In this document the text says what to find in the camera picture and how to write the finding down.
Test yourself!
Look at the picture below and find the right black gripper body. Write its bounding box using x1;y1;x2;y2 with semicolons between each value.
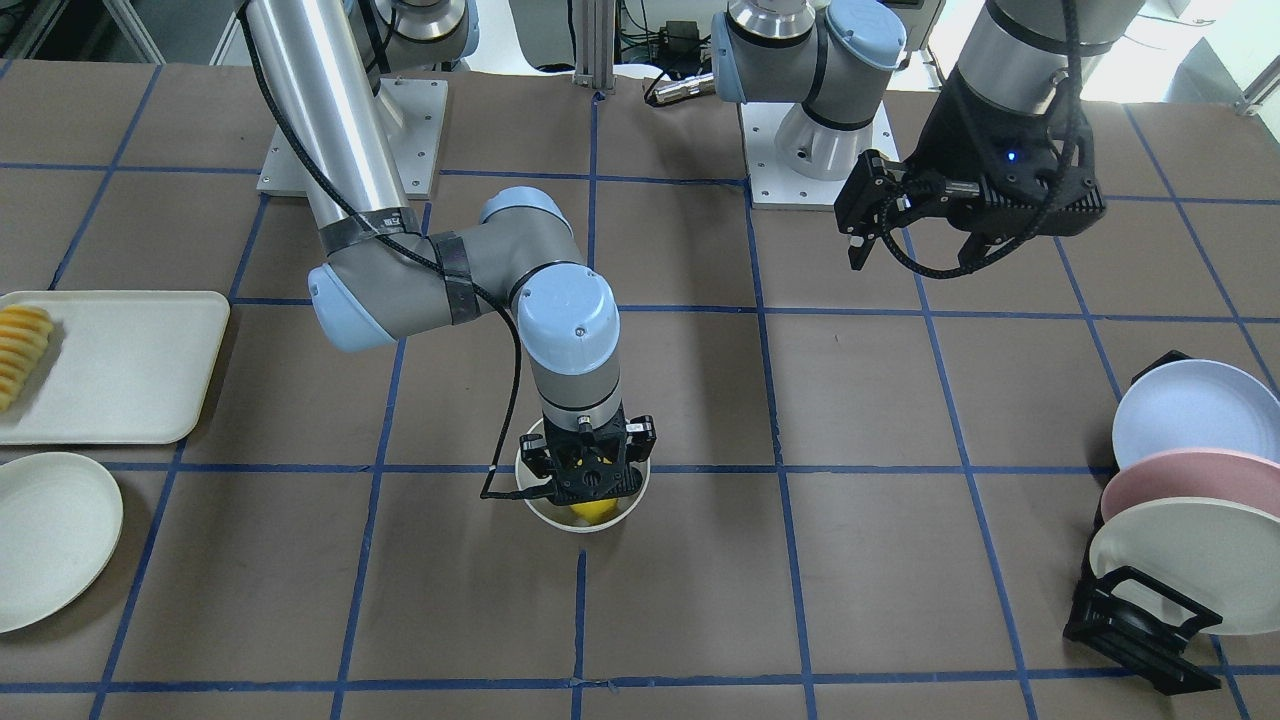
545;415;631;503

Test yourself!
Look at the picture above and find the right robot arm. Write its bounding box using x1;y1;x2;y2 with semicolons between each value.
237;1;657;507

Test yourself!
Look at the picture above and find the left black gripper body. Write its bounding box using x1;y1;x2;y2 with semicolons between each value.
906;73;1085;263

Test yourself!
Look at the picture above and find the black dish rack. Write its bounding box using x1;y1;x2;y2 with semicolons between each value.
1062;350;1226;696

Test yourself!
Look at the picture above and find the cream plate in rack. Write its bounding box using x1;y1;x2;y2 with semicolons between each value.
1088;497;1279;635

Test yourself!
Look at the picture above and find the aluminium frame post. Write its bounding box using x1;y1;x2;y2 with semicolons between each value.
570;0;617;94

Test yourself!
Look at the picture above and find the cream round plate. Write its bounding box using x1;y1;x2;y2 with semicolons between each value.
1;452;124;633

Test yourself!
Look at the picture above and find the sliced yellow bread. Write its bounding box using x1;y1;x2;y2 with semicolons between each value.
1;304;54;413

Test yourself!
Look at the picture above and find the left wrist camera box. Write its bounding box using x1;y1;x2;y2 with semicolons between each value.
975;168;1108;240

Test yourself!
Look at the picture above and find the white rectangular tray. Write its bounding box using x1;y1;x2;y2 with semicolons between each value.
1;290;230;446

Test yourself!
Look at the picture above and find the white bowl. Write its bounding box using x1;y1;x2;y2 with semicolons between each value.
515;420;652;534

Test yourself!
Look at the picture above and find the pink plate in rack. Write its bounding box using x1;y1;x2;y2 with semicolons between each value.
1100;448;1279;521

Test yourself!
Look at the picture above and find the white plastic chair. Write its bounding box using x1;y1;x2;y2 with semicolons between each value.
466;1;576;76

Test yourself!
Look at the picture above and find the yellow lemon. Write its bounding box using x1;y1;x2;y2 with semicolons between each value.
568;498;620;527

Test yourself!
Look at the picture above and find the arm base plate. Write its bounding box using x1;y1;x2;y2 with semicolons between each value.
257;76;448;201
739;102;899;211

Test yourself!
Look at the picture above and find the light blue plate in rack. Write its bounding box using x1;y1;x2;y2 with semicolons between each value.
1111;359;1279;468

